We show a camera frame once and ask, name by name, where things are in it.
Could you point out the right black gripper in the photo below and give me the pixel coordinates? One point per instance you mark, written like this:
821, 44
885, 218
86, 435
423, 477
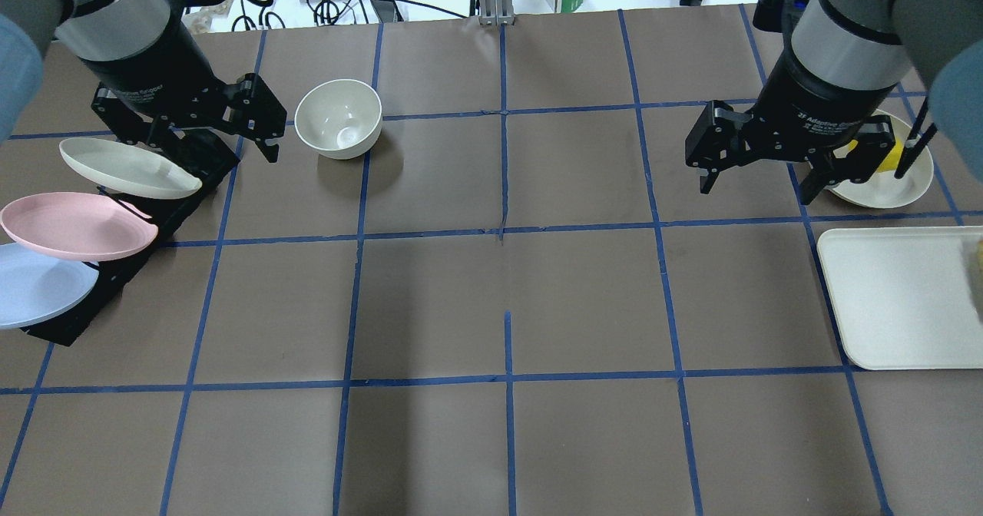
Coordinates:
818, 95

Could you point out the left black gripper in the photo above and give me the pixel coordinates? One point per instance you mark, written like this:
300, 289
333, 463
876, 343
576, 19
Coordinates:
150, 69

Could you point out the blue plate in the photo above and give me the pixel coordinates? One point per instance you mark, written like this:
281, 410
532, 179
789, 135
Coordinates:
36, 288

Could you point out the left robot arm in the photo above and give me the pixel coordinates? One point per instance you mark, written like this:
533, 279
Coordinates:
97, 29

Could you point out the black plate rack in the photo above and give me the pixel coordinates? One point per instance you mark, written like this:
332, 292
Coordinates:
167, 215

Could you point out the cream white plate in rack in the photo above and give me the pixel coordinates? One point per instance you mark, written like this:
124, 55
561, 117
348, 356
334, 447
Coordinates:
128, 169

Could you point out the cream plate with lemon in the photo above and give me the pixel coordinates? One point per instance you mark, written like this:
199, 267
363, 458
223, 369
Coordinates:
884, 191

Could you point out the pink plate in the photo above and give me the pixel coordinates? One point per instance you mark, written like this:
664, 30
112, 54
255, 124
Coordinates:
77, 226

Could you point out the yellow lemon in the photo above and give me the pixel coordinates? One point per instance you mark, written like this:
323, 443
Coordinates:
891, 161

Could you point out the cream white bowl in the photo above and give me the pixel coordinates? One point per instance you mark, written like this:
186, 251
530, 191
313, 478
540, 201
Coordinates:
340, 119

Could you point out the cream white tray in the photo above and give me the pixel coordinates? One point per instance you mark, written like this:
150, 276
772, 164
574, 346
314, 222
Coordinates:
905, 298

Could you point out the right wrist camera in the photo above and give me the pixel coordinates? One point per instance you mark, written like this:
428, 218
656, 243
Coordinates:
778, 16

